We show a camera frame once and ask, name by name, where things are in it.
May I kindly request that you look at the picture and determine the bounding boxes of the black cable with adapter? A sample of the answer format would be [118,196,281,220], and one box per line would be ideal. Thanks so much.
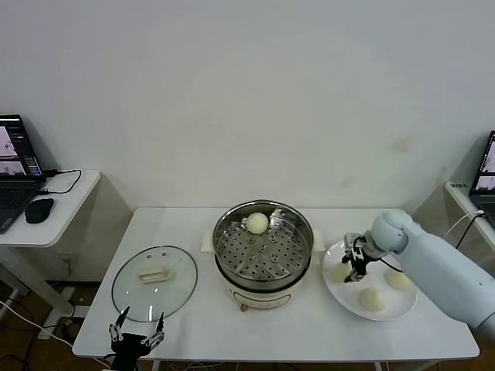
[454,214,486,248]

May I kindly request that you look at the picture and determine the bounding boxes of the glass lid cream handle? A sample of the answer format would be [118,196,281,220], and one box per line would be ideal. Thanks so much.
[111,245,199,324]

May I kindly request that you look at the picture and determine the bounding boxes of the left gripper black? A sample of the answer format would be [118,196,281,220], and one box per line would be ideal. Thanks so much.
[108,306,166,371]

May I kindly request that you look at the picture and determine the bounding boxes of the black computer mouse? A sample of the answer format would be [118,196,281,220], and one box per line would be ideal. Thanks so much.
[24,196,56,225]

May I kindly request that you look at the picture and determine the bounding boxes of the white side table rounded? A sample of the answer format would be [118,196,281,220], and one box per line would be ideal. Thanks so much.
[0,168,135,341]

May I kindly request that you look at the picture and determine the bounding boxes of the white round plate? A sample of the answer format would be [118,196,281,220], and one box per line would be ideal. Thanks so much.
[322,236,419,322]

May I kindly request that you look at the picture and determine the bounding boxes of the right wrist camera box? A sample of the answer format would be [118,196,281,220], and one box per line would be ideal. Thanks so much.
[343,233,367,252]

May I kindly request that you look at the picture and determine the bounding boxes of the steel perforated steamer basket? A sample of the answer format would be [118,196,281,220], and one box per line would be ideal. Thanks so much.
[212,199,314,289]

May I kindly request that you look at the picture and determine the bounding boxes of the white floor cable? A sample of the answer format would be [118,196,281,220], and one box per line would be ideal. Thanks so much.
[0,299,74,347]

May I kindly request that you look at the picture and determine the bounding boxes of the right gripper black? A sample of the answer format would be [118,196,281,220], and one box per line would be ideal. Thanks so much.
[340,246,371,284]

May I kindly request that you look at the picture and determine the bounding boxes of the white steamed baozi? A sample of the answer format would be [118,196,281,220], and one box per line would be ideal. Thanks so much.
[386,270,413,291]
[357,288,387,312]
[327,264,353,284]
[246,212,269,235]

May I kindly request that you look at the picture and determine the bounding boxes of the black laptop wide screen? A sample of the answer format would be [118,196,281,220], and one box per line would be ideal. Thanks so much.
[0,113,47,236]

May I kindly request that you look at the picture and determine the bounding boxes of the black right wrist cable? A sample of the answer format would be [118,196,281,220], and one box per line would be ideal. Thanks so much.
[373,254,405,274]

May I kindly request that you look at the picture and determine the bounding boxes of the black laptop charger cable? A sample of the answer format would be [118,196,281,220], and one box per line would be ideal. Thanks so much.
[40,168,83,194]

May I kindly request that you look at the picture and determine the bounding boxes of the black laptop narrow view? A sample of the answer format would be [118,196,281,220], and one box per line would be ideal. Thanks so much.
[467,130,495,229]

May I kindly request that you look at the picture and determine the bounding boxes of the cream electric cooker base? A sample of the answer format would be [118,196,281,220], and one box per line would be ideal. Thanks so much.
[200,227,325,312]

